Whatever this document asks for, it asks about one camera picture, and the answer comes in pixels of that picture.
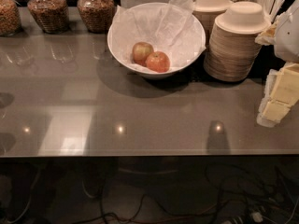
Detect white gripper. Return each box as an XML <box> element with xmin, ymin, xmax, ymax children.
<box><xmin>256</xmin><ymin>63</ymin><xmax>299</xmax><ymax>128</ymax></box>

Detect red apple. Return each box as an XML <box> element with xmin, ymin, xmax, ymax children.
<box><xmin>146</xmin><ymin>51</ymin><xmax>170</xmax><ymax>73</ymax></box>

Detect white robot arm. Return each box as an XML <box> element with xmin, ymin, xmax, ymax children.
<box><xmin>257</xmin><ymin>0</ymin><xmax>299</xmax><ymax>127</ymax></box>

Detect white ceramic bowl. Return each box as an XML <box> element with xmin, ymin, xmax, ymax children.
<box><xmin>107</xmin><ymin>2</ymin><xmax>206</xmax><ymax>80</ymax></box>

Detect left red-green apple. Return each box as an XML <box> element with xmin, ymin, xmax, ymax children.
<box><xmin>132</xmin><ymin>42</ymin><xmax>154</xmax><ymax>66</ymax></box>

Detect rear stack of paper bowls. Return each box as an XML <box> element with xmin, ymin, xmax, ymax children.
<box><xmin>193</xmin><ymin>0</ymin><xmax>233</xmax><ymax>45</ymax></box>

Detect white power adapter on floor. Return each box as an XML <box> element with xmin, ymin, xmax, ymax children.
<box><xmin>251</xmin><ymin>212</ymin><xmax>263</xmax><ymax>223</ymax></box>

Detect white tissue paper liner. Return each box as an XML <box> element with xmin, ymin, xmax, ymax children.
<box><xmin>110</xmin><ymin>0</ymin><xmax>207</xmax><ymax>74</ymax></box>

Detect right glass snack jar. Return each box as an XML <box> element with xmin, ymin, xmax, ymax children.
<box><xmin>77</xmin><ymin>0</ymin><xmax>115</xmax><ymax>34</ymax></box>

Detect glass snack jar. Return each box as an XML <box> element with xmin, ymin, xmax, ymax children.
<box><xmin>0</xmin><ymin>0</ymin><xmax>21</xmax><ymax>36</ymax></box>
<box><xmin>27</xmin><ymin>0</ymin><xmax>69</xmax><ymax>34</ymax></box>
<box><xmin>77</xmin><ymin>0</ymin><xmax>115</xmax><ymax>34</ymax></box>

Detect middle glass snack jar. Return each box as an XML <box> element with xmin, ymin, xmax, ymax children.
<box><xmin>27</xmin><ymin>0</ymin><xmax>69</xmax><ymax>34</ymax></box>

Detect left glass snack jar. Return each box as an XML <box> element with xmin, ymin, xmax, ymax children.
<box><xmin>0</xmin><ymin>0</ymin><xmax>21</xmax><ymax>36</ymax></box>

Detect black cables on floor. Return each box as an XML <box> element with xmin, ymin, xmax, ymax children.
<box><xmin>71</xmin><ymin>161</ymin><xmax>299</xmax><ymax>224</ymax></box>

